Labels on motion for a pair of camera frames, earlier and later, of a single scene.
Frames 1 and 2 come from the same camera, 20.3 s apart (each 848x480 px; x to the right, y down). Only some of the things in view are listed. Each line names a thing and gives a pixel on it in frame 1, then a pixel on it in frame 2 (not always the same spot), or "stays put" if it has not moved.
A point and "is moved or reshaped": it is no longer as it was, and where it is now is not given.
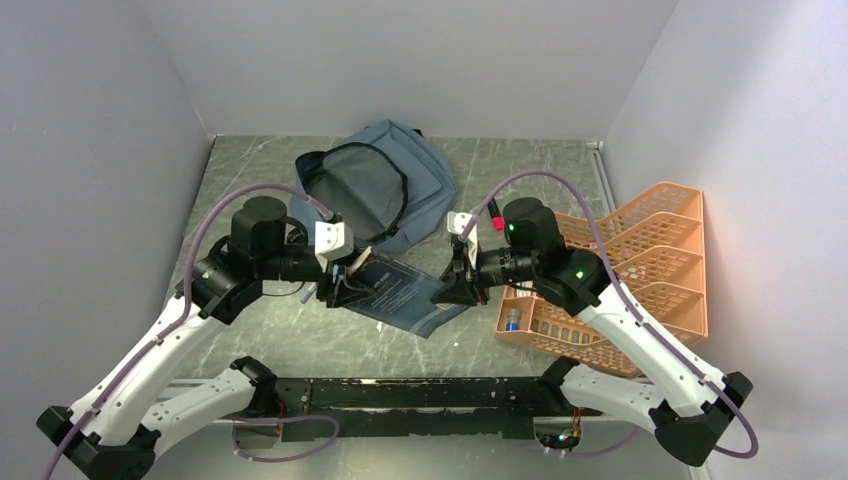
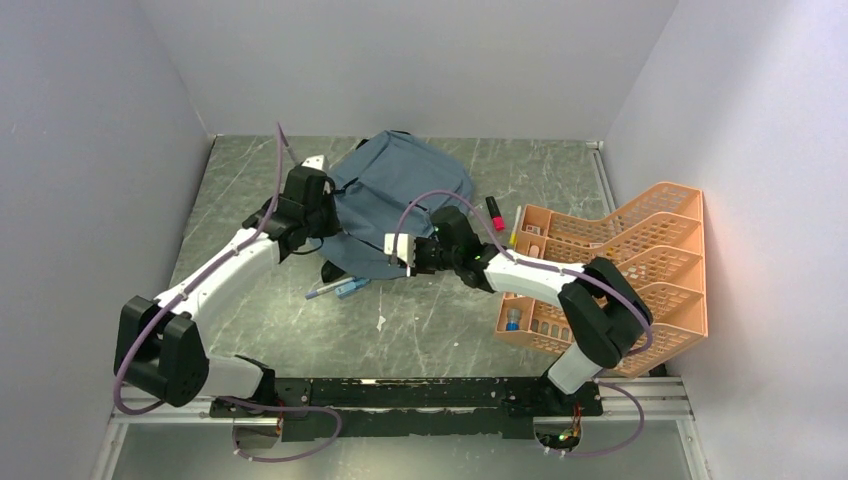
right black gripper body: (480, 280) to (431, 256)
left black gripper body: (324, 282) to (322, 218)
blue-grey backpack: (386, 182) is moved or reshaped
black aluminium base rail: (422, 408) stays put
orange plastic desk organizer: (657, 246) stays put
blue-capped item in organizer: (513, 319) stays put
